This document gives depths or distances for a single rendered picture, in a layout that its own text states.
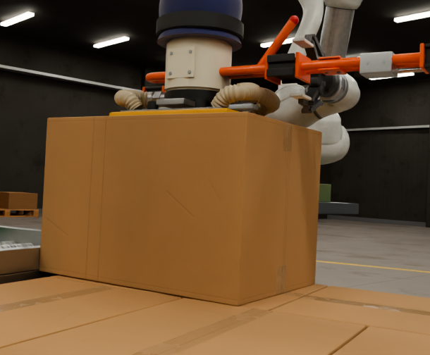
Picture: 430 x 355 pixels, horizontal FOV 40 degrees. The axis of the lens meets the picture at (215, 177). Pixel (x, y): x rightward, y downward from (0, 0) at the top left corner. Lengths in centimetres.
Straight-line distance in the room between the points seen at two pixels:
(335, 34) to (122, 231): 112
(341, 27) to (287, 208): 93
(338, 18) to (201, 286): 119
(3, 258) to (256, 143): 68
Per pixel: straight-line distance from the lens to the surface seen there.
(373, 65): 133
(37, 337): 97
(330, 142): 221
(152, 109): 144
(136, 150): 137
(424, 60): 131
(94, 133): 146
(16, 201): 1266
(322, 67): 137
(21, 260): 156
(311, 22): 190
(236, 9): 152
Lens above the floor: 78
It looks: 1 degrees up
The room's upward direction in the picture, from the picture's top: 3 degrees clockwise
